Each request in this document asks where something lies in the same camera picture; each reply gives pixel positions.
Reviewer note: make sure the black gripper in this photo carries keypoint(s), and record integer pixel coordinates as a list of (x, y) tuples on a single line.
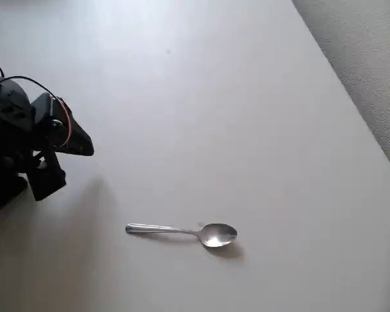
[(72, 140)]

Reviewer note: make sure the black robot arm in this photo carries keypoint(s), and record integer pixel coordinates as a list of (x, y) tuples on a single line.
[(9, 107)]

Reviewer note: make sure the silver metal spoon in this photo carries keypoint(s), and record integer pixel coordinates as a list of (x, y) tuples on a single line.
[(217, 235)]

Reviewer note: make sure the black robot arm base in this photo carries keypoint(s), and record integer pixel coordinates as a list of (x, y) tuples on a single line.
[(3, 191)]

